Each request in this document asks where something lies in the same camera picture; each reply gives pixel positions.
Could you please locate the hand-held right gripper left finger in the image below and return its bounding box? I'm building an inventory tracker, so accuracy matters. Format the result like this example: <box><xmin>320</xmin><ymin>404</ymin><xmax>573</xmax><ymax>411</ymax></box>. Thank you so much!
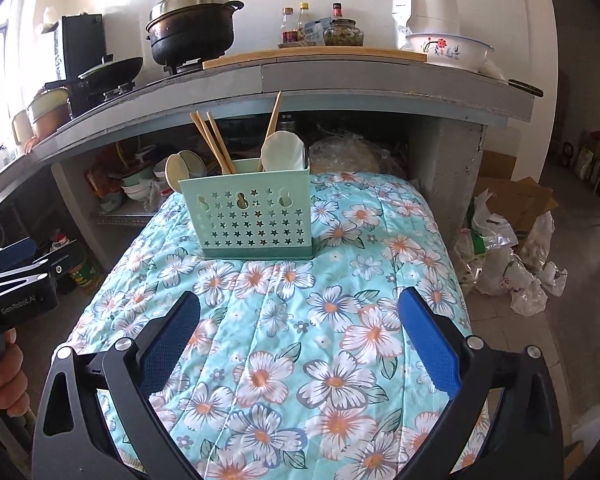
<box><xmin>32</xmin><ymin>290</ymin><xmax>203</xmax><ymax>480</ymax></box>

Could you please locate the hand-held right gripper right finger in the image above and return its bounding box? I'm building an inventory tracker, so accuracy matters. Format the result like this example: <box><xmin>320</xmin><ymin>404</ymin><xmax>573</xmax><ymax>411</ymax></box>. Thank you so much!
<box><xmin>395</xmin><ymin>287</ymin><xmax>566</xmax><ymax>480</ymax></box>

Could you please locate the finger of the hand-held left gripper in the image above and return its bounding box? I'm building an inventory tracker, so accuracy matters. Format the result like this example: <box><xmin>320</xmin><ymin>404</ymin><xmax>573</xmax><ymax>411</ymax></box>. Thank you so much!
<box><xmin>0</xmin><ymin>237</ymin><xmax>37</xmax><ymax>278</ymax></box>
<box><xmin>10</xmin><ymin>239</ymin><xmax>81</xmax><ymax>288</ymax></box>

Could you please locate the green perforated utensil holder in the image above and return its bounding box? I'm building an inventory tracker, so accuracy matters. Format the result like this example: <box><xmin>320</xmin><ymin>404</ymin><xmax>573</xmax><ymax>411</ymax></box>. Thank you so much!
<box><xmin>177</xmin><ymin>157</ymin><xmax>315</xmax><ymax>261</ymax></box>

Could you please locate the white plastic ladle spoon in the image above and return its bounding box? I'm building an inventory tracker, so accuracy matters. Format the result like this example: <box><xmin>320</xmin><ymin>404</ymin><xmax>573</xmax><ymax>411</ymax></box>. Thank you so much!
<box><xmin>179</xmin><ymin>150</ymin><xmax>207</xmax><ymax>181</ymax></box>

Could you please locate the bamboo chopstick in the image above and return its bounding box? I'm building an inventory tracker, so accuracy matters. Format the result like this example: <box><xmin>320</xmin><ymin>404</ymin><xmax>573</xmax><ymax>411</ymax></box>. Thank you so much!
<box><xmin>206</xmin><ymin>111</ymin><xmax>237</xmax><ymax>175</ymax></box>
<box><xmin>190</xmin><ymin>112</ymin><xmax>229</xmax><ymax>177</ymax></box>
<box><xmin>264</xmin><ymin>91</ymin><xmax>284</xmax><ymax>158</ymax></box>

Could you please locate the white shell-shaped rice scoop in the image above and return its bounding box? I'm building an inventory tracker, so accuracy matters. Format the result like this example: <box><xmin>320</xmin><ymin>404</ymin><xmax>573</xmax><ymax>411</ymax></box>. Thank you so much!
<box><xmin>259</xmin><ymin>131</ymin><xmax>307</xmax><ymax>172</ymax></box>

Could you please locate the person's left hand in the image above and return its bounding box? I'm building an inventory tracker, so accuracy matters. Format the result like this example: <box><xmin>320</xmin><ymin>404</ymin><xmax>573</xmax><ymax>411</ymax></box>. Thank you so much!
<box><xmin>0</xmin><ymin>327</ymin><xmax>28</xmax><ymax>418</ymax></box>

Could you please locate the yellow cooking oil bottle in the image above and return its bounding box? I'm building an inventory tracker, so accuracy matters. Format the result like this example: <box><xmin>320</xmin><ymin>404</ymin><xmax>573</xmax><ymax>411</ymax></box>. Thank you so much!
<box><xmin>50</xmin><ymin>230</ymin><xmax>101</xmax><ymax>291</ymax></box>

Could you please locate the metal shelf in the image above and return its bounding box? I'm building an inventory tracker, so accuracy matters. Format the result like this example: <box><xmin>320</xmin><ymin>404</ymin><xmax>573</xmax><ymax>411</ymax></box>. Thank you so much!
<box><xmin>95</xmin><ymin>210</ymin><xmax>166</xmax><ymax>228</ymax></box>

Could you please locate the pile of bowls and plates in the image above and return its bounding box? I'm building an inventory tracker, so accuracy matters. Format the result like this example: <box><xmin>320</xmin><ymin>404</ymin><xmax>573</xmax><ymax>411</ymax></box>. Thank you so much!
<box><xmin>85</xmin><ymin>142</ymin><xmax>181</xmax><ymax>216</ymax></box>

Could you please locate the pile of white plastic bags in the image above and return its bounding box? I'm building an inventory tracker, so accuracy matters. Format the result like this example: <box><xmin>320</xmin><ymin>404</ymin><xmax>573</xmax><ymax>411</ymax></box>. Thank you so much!
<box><xmin>455</xmin><ymin>190</ymin><xmax>568</xmax><ymax>317</ymax></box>

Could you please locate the teal floral quilted blanket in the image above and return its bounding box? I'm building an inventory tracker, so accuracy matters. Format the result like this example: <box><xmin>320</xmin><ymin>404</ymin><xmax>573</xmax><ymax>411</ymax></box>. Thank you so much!
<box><xmin>62</xmin><ymin>170</ymin><xmax>491</xmax><ymax>480</ymax></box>

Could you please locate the cream mug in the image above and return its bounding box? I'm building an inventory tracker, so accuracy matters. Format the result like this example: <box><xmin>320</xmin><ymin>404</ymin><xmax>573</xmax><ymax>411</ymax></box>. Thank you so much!
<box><xmin>11</xmin><ymin>109</ymin><xmax>33</xmax><ymax>145</ymax></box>

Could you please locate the copper coloured pot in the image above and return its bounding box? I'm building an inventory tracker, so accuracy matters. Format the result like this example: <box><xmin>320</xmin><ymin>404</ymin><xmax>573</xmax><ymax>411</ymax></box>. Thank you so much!
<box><xmin>30</xmin><ymin>107</ymin><xmax>71</xmax><ymax>141</ymax></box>

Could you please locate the cream lidded pot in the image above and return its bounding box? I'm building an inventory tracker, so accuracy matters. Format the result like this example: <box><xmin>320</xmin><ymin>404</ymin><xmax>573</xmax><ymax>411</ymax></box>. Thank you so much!
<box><xmin>27</xmin><ymin>87</ymin><xmax>71</xmax><ymax>121</ymax></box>

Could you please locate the cardboard box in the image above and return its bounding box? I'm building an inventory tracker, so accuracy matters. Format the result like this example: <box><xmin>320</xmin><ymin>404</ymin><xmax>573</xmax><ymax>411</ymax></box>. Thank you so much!
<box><xmin>472</xmin><ymin>150</ymin><xmax>558</xmax><ymax>233</ymax></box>

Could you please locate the gas stove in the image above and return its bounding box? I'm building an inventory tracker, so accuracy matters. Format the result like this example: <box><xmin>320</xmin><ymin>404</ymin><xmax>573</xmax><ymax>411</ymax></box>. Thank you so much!
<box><xmin>70</xmin><ymin>57</ymin><xmax>231</xmax><ymax>106</ymax></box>

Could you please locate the black frying pan with lid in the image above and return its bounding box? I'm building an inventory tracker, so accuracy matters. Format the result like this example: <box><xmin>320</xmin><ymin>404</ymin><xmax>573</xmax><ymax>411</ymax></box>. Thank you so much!
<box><xmin>45</xmin><ymin>56</ymin><xmax>145</xmax><ymax>92</ymax></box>

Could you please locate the clear plastic bag bundle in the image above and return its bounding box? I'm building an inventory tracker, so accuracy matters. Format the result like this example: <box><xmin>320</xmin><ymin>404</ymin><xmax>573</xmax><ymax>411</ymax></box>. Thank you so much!
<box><xmin>310</xmin><ymin>135</ymin><xmax>406</xmax><ymax>178</ymax></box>

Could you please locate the black box appliance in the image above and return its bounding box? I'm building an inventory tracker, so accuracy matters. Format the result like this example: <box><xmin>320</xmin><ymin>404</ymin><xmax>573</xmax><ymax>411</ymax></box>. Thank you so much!
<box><xmin>55</xmin><ymin>14</ymin><xmax>107</xmax><ymax>83</ymax></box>

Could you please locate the black cooking pot with lid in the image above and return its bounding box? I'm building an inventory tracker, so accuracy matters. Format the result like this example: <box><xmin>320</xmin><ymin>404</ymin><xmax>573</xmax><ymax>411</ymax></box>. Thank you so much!
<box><xmin>145</xmin><ymin>0</ymin><xmax>245</xmax><ymax>67</ymax></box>

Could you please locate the wooden cutting board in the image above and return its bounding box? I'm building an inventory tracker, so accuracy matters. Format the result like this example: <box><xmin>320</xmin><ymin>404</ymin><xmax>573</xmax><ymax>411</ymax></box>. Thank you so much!
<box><xmin>202</xmin><ymin>45</ymin><xmax>428</xmax><ymax>71</ymax></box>

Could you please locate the grey concrete kitchen counter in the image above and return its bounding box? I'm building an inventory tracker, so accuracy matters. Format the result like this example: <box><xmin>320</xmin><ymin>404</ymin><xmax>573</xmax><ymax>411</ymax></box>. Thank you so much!
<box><xmin>0</xmin><ymin>47</ymin><xmax>536</xmax><ymax>221</ymax></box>

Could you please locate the white floral enamel bowl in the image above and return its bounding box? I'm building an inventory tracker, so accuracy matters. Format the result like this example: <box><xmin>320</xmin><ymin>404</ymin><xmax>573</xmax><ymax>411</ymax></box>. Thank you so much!
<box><xmin>405</xmin><ymin>32</ymin><xmax>495</xmax><ymax>73</ymax></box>

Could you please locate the red label sauce bottle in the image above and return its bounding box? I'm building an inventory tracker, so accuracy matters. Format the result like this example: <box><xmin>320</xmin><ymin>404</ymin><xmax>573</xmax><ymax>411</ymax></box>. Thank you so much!
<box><xmin>280</xmin><ymin>7</ymin><xmax>298</xmax><ymax>46</ymax></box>

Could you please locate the glass jar of pickles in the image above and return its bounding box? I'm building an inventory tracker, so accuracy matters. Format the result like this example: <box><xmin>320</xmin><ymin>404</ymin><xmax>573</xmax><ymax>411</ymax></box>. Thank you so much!
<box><xmin>323</xmin><ymin>18</ymin><xmax>365</xmax><ymax>47</ymax></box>

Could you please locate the blue seasoning packet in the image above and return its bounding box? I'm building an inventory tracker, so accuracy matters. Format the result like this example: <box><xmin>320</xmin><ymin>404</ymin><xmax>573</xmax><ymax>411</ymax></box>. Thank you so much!
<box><xmin>302</xmin><ymin>17</ymin><xmax>333</xmax><ymax>46</ymax></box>

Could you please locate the yellow cap sauce bottle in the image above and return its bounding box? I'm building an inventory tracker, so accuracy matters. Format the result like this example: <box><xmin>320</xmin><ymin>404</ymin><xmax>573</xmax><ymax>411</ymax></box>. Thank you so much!
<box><xmin>296</xmin><ymin>2</ymin><xmax>312</xmax><ymax>43</ymax></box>

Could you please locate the black handled knife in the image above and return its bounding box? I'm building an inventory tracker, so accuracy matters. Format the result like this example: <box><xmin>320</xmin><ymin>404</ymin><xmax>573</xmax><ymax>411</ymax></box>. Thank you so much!
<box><xmin>480</xmin><ymin>72</ymin><xmax>545</xmax><ymax>98</ymax></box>

